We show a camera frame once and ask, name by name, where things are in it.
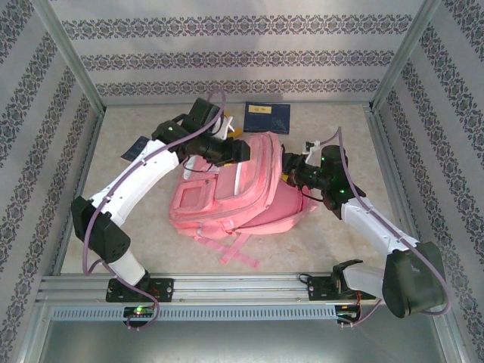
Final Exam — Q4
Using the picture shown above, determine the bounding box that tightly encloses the pink backpack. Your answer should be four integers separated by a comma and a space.
168, 130, 319, 268

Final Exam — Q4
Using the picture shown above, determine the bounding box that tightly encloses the navy book with gold label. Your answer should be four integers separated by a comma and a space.
243, 101, 292, 135

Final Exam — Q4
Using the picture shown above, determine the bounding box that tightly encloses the navy book with white text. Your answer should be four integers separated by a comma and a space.
120, 135, 150, 162

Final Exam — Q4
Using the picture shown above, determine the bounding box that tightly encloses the right controller board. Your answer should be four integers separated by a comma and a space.
335, 303, 361, 323

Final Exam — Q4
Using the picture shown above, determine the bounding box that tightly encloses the controller board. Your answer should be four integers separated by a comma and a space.
123, 305, 156, 319
335, 303, 361, 323

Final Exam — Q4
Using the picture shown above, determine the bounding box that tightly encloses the left controller board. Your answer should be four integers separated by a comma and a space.
123, 305, 156, 319

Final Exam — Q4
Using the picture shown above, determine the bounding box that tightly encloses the grey metal panel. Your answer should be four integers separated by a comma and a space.
37, 321, 462, 363

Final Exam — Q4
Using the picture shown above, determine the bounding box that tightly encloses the thin black left gripper cable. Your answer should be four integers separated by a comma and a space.
180, 157, 220, 173

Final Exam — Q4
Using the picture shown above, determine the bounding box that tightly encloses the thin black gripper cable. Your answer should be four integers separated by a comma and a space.
180, 157, 220, 173
302, 187, 326, 203

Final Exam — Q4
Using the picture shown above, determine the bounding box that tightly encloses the thin black right gripper cable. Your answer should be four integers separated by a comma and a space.
302, 187, 326, 203

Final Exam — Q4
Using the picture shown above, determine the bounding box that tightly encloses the aluminium table side rail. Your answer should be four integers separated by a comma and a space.
362, 104, 432, 273
49, 107, 106, 276

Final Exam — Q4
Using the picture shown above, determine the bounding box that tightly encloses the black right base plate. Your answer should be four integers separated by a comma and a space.
306, 275, 376, 303

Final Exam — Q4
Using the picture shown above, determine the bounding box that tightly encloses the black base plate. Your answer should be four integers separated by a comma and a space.
105, 278, 175, 303
306, 275, 376, 303

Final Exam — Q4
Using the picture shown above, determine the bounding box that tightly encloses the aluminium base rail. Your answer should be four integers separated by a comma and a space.
36, 271, 444, 304

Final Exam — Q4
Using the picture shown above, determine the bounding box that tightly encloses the aluminium frame post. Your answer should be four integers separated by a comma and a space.
369, 0, 442, 113
29, 0, 106, 114

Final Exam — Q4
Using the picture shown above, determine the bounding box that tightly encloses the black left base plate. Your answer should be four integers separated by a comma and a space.
105, 278, 175, 303

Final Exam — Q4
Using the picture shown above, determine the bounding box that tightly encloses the grey slotted cable duct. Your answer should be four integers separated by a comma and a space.
51, 305, 337, 321

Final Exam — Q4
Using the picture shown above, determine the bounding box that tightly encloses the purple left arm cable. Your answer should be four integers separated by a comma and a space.
82, 88, 228, 333

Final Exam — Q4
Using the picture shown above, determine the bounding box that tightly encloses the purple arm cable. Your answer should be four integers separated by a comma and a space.
313, 127, 451, 330
82, 88, 228, 333

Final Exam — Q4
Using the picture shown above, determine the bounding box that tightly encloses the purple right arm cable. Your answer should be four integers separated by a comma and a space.
313, 127, 451, 330

